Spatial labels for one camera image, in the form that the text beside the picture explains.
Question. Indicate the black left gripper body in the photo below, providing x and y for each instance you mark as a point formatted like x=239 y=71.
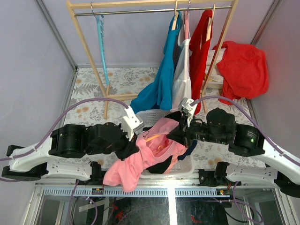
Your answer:
x=120 y=147

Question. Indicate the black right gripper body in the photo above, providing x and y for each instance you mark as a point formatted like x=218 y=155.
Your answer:
x=197 y=131

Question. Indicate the orange hanger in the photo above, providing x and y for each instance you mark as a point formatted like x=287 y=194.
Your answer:
x=156 y=143

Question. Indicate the pink t shirt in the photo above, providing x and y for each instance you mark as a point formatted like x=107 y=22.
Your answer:
x=128 y=171

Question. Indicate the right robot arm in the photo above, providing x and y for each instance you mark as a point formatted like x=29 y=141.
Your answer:
x=242 y=140

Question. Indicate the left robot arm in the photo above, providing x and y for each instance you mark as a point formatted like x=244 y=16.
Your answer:
x=71 y=152

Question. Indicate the teal t shirt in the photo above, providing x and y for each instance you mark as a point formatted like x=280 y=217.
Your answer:
x=158 y=94

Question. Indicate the white t shirt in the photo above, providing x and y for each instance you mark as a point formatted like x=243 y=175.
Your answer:
x=181 y=87

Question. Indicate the red hanging t shirt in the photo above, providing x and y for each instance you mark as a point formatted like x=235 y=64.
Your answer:
x=199 y=47

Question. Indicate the wooden hanger right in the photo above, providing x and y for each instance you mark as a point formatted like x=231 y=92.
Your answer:
x=209 y=27

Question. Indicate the pink hanger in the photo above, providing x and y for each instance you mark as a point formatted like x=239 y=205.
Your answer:
x=186 y=21

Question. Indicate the cream wooden hanger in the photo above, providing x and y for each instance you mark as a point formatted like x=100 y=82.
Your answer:
x=175 y=16

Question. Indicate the light blue hanger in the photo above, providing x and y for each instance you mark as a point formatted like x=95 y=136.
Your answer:
x=100 y=34

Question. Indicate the black garment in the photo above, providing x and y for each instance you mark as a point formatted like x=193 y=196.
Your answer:
x=162 y=161

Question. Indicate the peach garment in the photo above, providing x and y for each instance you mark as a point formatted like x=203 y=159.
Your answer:
x=175 y=158

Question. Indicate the white laundry basket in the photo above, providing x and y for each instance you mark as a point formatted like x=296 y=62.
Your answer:
x=183 y=167

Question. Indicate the white folded cloth stack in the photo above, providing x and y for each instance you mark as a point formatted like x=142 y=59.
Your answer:
x=215 y=76

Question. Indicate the floral mat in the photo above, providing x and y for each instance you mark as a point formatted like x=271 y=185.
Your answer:
x=131 y=80

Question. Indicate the red cloth pile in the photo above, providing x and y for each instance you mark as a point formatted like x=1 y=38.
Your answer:
x=244 y=71

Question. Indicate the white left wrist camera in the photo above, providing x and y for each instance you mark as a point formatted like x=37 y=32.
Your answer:
x=131 y=123

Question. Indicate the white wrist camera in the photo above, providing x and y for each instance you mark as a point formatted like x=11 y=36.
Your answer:
x=187 y=107
x=131 y=123

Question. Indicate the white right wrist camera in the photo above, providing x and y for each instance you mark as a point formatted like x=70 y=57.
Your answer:
x=187 y=107

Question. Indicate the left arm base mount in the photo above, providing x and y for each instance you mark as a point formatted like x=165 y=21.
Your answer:
x=110 y=179

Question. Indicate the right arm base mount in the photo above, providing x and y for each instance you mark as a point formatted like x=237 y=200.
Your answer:
x=208 y=178

